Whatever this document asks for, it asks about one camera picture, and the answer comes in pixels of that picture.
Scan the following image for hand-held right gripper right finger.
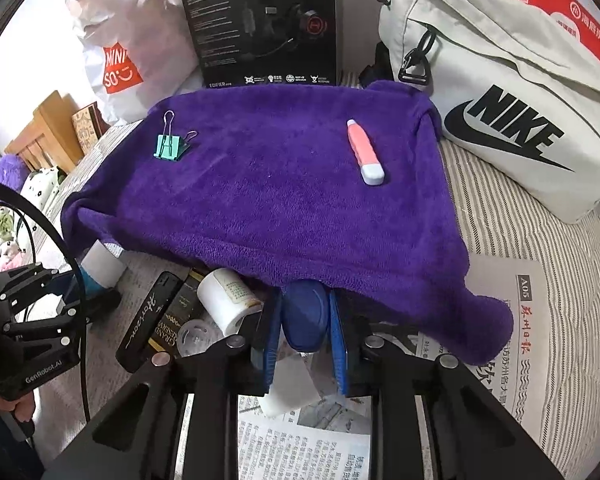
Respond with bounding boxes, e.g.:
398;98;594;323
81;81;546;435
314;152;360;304
327;290;563;480

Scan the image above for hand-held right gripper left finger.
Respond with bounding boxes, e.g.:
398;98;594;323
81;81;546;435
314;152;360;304
45;287;286;480

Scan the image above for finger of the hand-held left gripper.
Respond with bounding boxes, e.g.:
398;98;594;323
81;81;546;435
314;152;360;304
0;264;63;311
2;307;83;346

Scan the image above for blue round tin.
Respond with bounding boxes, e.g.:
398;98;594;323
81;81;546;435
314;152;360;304
284;282;329;353

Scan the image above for white charger plug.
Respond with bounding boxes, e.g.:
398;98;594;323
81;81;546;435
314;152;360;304
258;352;323;417

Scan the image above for white cylindrical bottle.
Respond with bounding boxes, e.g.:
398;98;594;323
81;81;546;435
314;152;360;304
196;267;263;338

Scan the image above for round white plug adapter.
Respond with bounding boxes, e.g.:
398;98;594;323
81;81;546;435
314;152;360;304
176;317;218;358

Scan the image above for blue and white cylinder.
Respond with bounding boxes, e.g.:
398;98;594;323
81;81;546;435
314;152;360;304
77;239;127;295

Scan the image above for black cosmetic tube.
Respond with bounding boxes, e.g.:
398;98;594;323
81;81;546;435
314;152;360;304
115;271;185;373

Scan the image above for black and gold box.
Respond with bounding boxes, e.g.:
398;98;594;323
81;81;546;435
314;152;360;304
147;267;206;361

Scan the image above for person's left hand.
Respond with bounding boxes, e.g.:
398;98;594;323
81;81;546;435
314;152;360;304
0;387;37;418

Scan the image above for pile of plush toys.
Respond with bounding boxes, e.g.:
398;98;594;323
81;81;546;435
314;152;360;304
0;200;37;281

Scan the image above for person's dark blue trousers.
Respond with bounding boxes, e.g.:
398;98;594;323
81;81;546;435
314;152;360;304
0;412;46;480

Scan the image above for white spotted plush toy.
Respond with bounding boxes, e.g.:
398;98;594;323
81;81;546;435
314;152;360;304
20;165;68;202

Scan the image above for purple plush toy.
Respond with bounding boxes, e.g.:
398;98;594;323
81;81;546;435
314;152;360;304
0;154;28;183

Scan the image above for wooden furniture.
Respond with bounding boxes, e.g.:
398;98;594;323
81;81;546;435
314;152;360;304
5;90;88;173

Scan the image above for purple towel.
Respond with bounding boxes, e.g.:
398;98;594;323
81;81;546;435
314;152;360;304
61;79;515;367

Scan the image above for patterned book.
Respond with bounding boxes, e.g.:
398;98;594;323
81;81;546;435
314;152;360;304
71;101;111;143

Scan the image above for green binder clip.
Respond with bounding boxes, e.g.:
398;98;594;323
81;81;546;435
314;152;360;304
152;110;199;163

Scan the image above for newspaper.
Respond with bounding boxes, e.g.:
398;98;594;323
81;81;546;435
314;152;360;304
237;257;600;480

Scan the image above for black fabric item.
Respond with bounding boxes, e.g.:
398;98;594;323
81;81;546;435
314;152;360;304
359;42;396;87

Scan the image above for white plastic shopping bag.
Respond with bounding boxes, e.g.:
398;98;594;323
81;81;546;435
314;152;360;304
65;0;203;126

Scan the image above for black headphone box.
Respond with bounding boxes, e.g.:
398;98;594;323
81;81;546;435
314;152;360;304
174;0;342;92

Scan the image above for white sling bag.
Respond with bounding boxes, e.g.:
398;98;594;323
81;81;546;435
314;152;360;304
377;0;600;225

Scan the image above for black cable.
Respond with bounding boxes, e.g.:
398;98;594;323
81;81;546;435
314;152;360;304
0;179;93;426

